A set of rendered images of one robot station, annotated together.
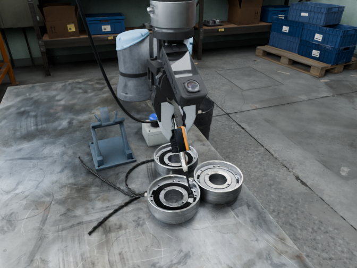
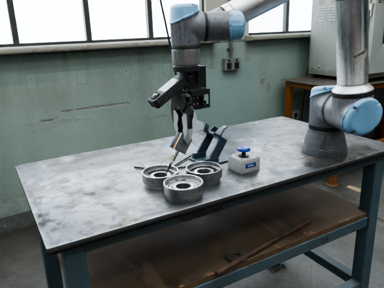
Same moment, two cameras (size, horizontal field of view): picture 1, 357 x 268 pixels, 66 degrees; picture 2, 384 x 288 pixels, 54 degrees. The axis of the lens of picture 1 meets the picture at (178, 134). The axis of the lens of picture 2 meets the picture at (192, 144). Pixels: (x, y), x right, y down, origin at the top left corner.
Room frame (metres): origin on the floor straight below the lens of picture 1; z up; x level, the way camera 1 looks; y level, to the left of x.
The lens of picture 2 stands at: (0.33, -1.00, 1.23)
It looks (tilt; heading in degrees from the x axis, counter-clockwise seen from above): 17 degrees down; 80
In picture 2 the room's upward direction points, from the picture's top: 2 degrees counter-clockwise
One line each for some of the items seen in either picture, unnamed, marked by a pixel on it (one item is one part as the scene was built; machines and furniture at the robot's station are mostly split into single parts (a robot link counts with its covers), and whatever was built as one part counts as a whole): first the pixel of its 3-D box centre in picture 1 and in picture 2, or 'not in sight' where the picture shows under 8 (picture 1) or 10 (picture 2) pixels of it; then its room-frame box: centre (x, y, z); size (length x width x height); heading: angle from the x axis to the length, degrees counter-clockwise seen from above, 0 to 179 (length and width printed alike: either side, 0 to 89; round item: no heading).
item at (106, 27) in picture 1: (104, 23); not in sight; (4.00, 1.01, 0.56); 0.52 x 0.38 x 0.22; 107
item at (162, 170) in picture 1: (176, 161); (203, 174); (0.53, 0.01, 0.82); 0.10 x 0.10 x 0.04
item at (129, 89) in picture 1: (136, 81); (325, 137); (0.99, 0.16, 0.85); 0.15 x 0.15 x 0.10
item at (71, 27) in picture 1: (61, 19); not in sight; (3.80, 1.51, 0.64); 0.49 x 0.40 x 0.37; 115
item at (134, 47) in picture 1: (135, 50); (328, 104); (0.99, 0.15, 0.97); 0.13 x 0.12 x 0.14; 92
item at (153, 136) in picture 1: (156, 130); (244, 162); (0.67, 0.06, 0.82); 0.08 x 0.07 x 0.05; 20
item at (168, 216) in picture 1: (173, 199); (160, 177); (0.41, 0.01, 0.82); 0.10 x 0.10 x 0.04
